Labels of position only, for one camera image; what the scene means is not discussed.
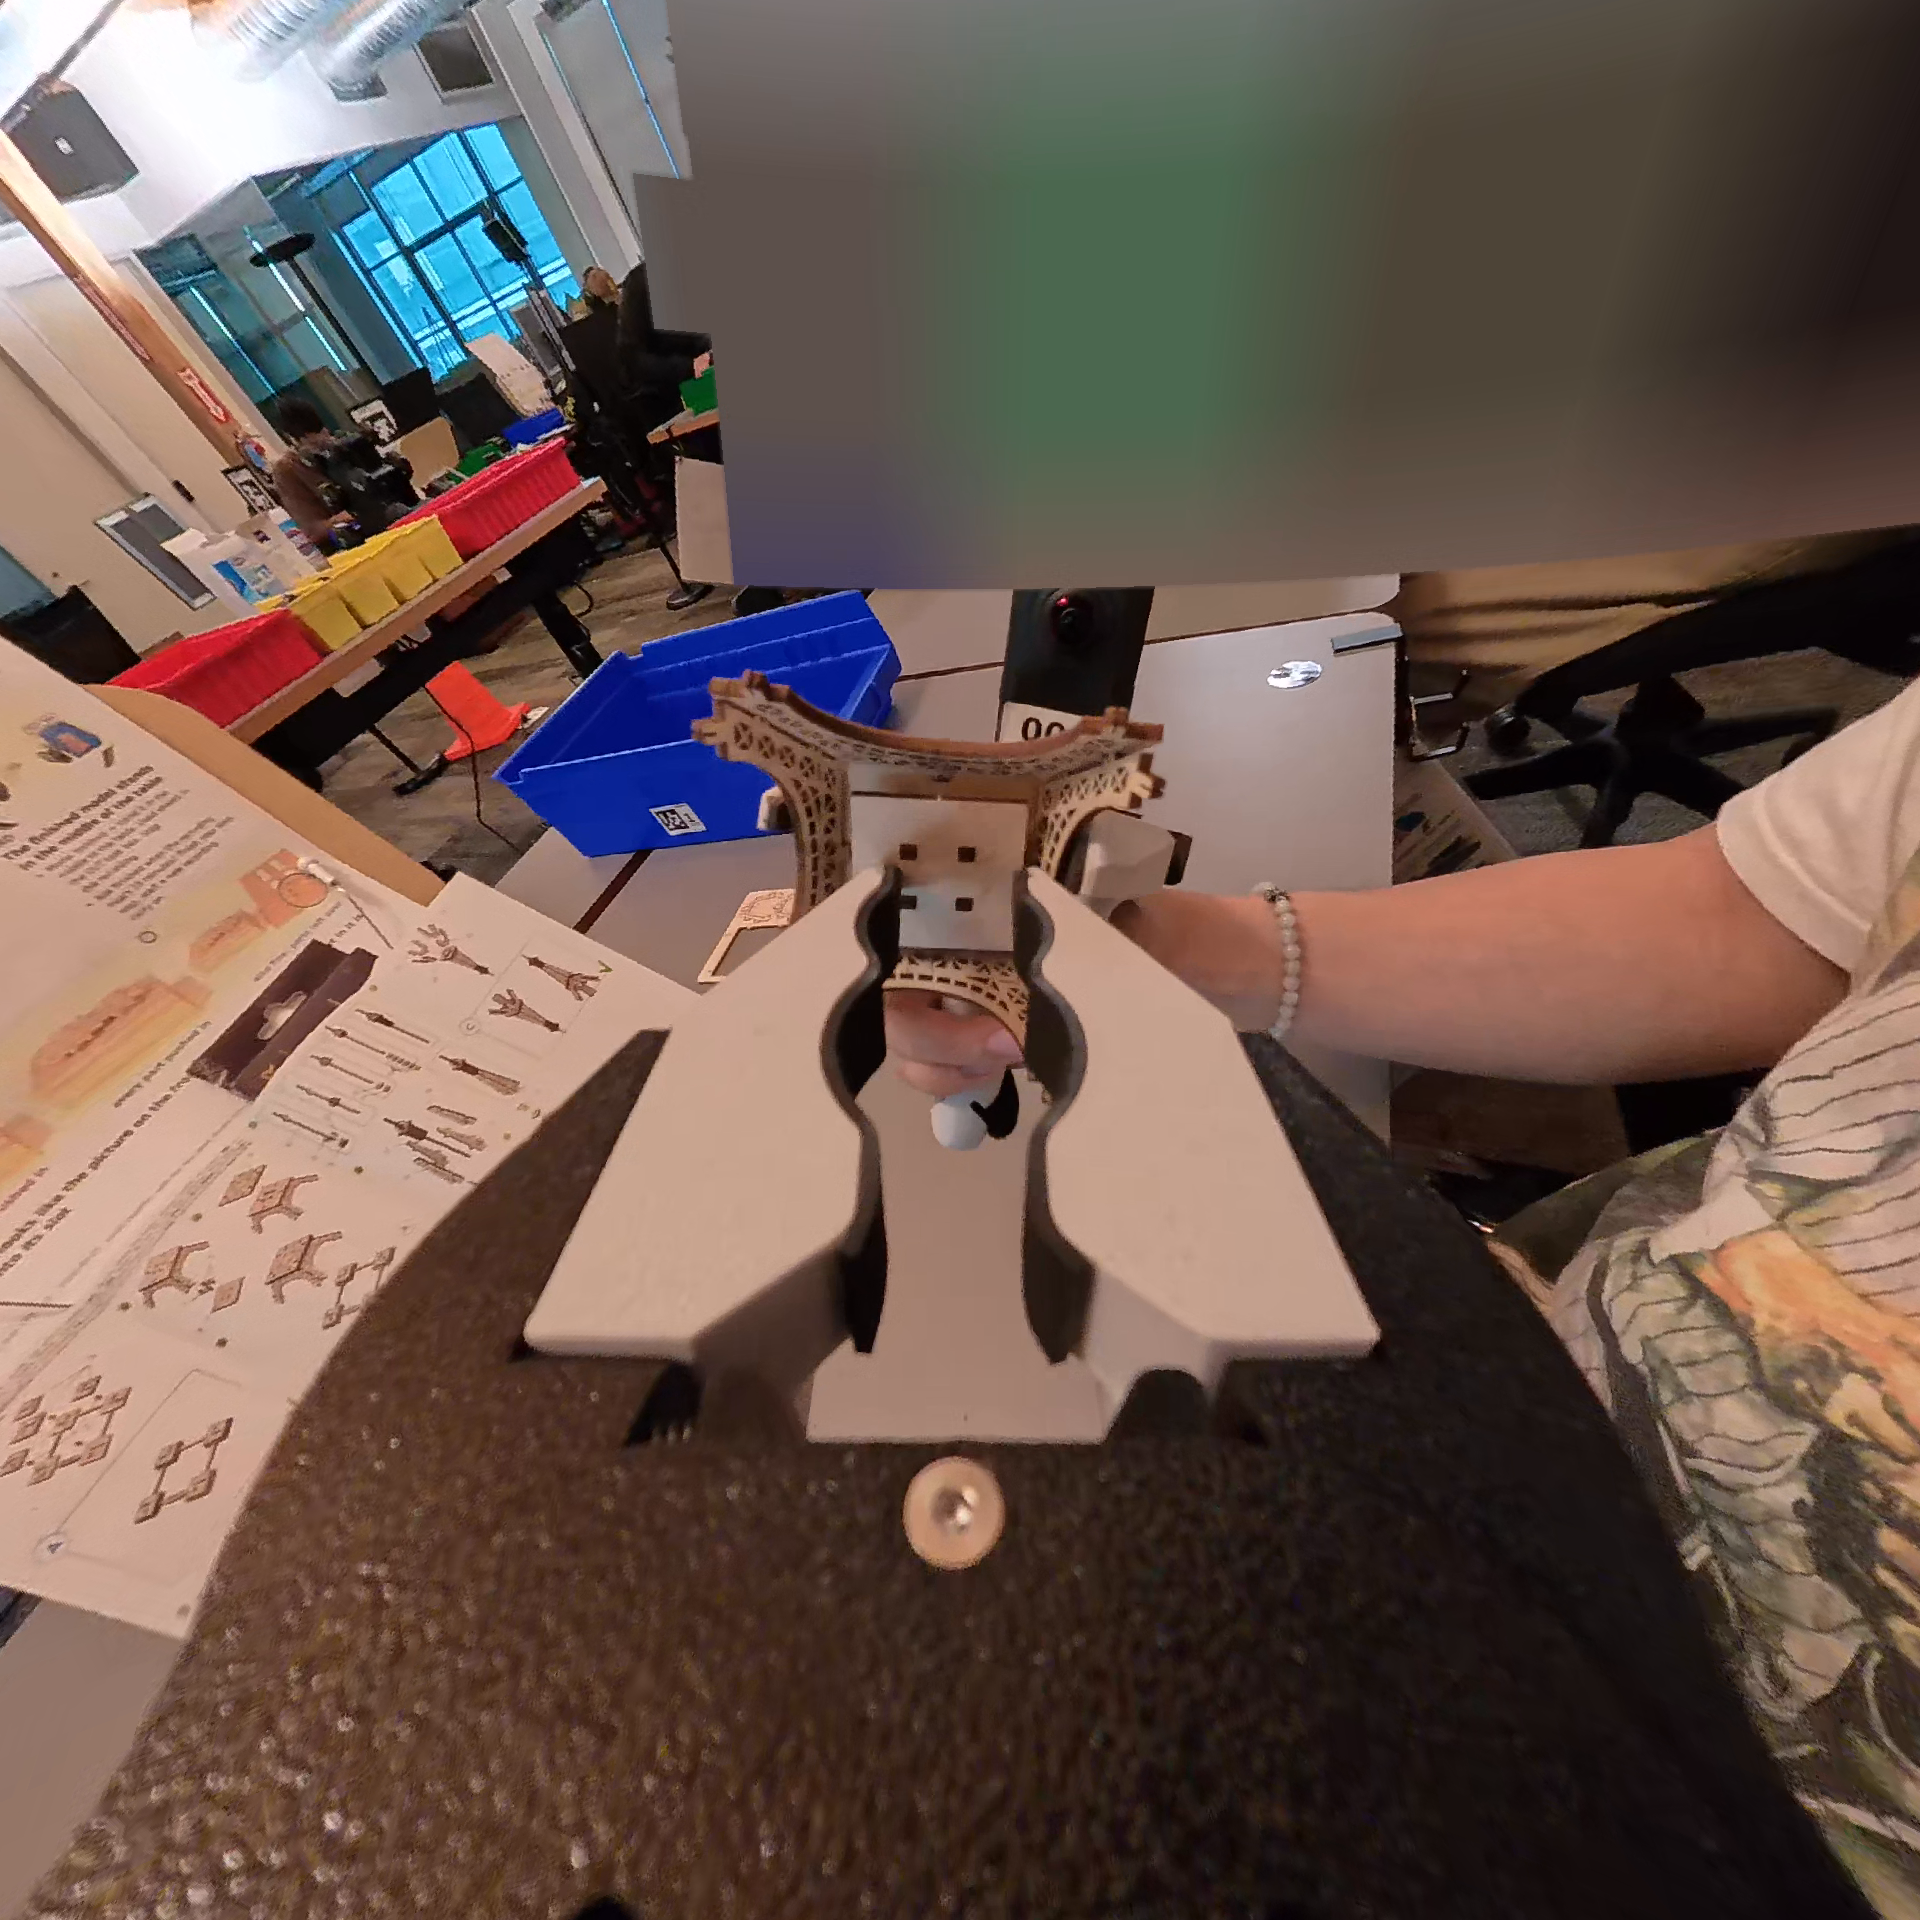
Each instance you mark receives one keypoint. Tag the white board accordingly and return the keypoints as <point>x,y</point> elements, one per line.
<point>699,518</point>

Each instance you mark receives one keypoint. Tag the printed white t-shirt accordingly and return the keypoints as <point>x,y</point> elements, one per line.
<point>1724,1351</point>

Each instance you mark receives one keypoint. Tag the printed cardboard box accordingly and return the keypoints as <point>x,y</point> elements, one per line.
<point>1441,824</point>

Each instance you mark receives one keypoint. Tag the black office chair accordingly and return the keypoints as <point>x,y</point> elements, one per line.
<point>1650,705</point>

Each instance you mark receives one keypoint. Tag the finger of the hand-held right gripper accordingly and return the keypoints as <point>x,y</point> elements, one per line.
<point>770,813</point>
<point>1123,871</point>

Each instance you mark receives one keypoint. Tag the orange traffic cone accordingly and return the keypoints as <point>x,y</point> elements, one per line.
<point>472,712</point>

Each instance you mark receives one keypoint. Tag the light grey table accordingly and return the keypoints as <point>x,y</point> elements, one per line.
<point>945,631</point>

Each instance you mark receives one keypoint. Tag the row of yellow plastic bins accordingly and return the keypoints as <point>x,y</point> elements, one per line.
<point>374,578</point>

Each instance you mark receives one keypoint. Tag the colour printed instruction sheet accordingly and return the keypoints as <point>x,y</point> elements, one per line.
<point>121,900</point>

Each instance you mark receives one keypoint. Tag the wooden lattice tower model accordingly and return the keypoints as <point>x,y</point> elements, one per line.
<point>961,824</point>

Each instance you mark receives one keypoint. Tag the person's right hand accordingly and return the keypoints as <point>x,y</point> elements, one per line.
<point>1200,952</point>

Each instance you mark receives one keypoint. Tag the large window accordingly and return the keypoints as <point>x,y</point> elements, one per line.
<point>420,224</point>

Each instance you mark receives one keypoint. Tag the wooden puzzle frame sheet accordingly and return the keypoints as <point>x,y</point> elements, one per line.
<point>765,905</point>

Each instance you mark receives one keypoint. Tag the white line-drawing instruction sheet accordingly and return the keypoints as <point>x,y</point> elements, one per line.
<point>391,1095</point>

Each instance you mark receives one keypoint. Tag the silver ceiling ducts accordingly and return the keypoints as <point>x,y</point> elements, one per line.
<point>331,31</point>

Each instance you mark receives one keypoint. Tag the blue plastic bin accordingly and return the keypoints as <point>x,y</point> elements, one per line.
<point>600,750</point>

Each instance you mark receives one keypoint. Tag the wooden side table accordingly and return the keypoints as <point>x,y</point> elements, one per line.
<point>435,600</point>

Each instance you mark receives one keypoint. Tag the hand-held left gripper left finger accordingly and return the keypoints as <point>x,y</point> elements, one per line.
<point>690,1154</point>

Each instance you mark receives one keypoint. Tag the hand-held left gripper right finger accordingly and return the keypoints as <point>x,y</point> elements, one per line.
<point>1214,1171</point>

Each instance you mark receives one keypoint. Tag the black loudspeaker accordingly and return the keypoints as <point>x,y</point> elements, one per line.
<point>68,142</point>

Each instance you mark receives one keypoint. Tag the grey desk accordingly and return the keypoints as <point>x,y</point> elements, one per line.
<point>1274,780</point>

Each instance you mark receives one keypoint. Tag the person's right forearm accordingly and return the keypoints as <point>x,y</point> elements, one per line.
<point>1501,974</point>

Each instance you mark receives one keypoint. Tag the long red plastic bin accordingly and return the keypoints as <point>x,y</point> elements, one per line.
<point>502,495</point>

